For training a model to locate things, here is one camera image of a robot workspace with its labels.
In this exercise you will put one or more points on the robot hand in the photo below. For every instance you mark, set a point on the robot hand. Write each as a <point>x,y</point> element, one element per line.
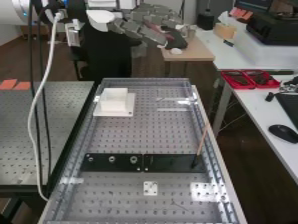
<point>146,28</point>

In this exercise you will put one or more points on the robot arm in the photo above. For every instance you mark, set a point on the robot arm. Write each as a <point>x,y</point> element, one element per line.
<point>20,7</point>

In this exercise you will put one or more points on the thin dark drill bit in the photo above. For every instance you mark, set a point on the thin dark drill bit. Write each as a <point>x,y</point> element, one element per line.
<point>179,206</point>

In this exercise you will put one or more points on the white computer mouse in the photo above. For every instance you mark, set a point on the white computer mouse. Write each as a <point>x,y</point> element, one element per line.
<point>175,51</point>

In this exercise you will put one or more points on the black office chair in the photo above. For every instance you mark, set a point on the black office chair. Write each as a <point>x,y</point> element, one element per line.
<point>106,56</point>

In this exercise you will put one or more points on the wooden desk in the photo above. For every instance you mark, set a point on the wooden desk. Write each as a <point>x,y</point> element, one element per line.
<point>194,50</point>

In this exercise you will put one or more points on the black bottle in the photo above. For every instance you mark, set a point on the black bottle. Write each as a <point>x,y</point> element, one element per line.
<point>205,20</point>

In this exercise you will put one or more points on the clear box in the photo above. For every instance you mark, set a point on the clear box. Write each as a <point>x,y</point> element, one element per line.
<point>133,83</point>

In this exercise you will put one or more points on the tan tissue box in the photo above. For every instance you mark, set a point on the tan tissue box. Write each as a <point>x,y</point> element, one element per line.
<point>223,30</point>

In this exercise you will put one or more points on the small white box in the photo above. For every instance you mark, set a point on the small white box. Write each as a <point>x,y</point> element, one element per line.
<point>113,98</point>

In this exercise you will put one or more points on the computer monitor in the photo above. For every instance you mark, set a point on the computer monitor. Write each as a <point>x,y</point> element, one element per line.
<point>254,4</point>

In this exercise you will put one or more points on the red tray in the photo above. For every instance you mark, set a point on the red tray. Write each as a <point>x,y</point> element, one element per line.
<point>263,78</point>
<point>238,80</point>

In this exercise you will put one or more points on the black printer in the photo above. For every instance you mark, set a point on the black printer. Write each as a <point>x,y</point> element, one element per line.
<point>276,28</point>

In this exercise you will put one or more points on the orange block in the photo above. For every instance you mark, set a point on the orange block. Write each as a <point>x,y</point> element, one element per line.
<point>6,84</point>
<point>21,86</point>

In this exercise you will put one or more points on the thin stick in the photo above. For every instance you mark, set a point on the thin stick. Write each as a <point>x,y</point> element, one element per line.
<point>202,138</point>

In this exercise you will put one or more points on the white desk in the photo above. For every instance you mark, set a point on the white desk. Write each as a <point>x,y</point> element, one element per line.
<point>266,110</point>

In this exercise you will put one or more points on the black keyboard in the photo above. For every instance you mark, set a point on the black keyboard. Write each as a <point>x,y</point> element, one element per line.
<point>290,108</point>

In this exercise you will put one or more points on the black plate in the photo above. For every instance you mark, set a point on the black plate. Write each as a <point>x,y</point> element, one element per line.
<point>173,163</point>

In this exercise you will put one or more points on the black computer mouse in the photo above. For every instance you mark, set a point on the black computer mouse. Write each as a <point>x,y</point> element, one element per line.
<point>283,133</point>

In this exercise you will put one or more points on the small white perforated plate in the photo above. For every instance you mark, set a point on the small white perforated plate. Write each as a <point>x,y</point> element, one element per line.
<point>150,188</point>

